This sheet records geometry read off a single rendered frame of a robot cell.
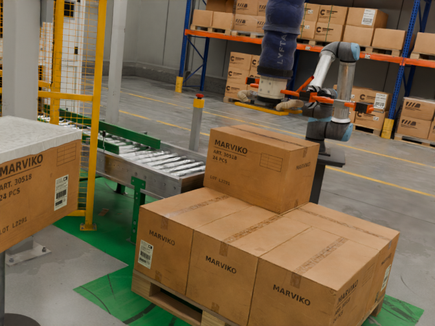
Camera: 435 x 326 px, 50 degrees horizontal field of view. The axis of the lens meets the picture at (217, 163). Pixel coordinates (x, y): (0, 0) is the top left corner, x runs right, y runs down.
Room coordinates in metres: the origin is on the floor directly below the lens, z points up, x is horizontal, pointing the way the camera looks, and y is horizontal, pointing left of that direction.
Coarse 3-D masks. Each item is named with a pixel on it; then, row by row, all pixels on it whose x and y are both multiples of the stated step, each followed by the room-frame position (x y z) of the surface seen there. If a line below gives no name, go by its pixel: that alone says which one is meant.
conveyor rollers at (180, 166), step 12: (48, 120) 4.37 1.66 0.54; (60, 120) 4.48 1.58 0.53; (84, 132) 4.07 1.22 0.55; (120, 144) 3.82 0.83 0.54; (132, 144) 3.93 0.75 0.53; (132, 156) 3.56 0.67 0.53; (144, 156) 3.56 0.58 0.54; (156, 156) 3.66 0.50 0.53; (168, 156) 3.66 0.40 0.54; (156, 168) 3.28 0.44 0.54; (168, 168) 3.29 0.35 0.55; (180, 168) 3.36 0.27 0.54; (192, 168) 3.37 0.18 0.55; (204, 168) 3.46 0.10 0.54
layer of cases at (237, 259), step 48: (192, 192) 2.84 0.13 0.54; (144, 240) 2.45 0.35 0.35; (192, 240) 2.27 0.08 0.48; (240, 240) 2.20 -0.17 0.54; (288, 240) 2.30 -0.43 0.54; (336, 240) 2.37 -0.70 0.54; (384, 240) 2.47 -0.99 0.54; (192, 288) 2.24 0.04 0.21; (240, 288) 2.08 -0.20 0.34; (288, 288) 1.94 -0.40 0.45; (336, 288) 1.83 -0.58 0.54; (384, 288) 2.60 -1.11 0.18
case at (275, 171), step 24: (216, 144) 2.96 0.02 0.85; (240, 144) 2.86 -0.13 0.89; (264, 144) 2.76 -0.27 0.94; (288, 144) 2.82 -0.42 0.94; (312, 144) 2.92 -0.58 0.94; (216, 168) 2.95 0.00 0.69; (240, 168) 2.84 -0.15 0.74; (264, 168) 2.74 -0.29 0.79; (288, 168) 2.66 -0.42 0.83; (312, 168) 2.94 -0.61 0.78; (240, 192) 2.83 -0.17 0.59; (264, 192) 2.73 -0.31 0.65; (288, 192) 2.71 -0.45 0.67
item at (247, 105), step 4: (252, 100) 2.95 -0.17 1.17; (236, 104) 2.97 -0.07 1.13; (240, 104) 2.95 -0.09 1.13; (244, 104) 2.94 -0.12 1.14; (248, 104) 2.94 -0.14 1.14; (252, 104) 2.94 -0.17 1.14; (256, 104) 2.96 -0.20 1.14; (272, 104) 2.87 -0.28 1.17; (252, 108) 2.90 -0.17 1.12; (256, 108) 2.88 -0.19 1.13; (260, 108) 2.87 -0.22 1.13; (264, 108) 2.87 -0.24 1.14; (268, 108) 2.86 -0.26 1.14; (272, 108) 2.87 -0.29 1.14; (268, 112) 2.83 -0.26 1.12; (272, 112) 2.82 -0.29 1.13; (276, 112) 2.80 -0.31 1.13; (280, 112) 2.80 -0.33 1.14; (284, 112) 2.83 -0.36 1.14; (288, 112) 2.86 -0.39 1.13
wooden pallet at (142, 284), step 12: (144, 276) 2.43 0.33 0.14; (132, 288) 2.48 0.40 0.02; (144, 288) 2.43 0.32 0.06; (156, 288) 2.45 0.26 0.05; (168, 288) 2.33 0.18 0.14; (156, 300) 2.38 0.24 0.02; (168, 300) 2.40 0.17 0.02; (192, 300) 2.24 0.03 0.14; (180, 312) 2.29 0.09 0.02; (192, 312) 2.31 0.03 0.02; (204, 312) 2.18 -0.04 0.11; (372, 312) 2.57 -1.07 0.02; (192, 324) 2.22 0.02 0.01; (204, 324) 2.18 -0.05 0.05; (216, 324) 2.14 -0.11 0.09; (228, 324) 2.14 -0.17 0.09; (360, 324) 2.27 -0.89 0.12
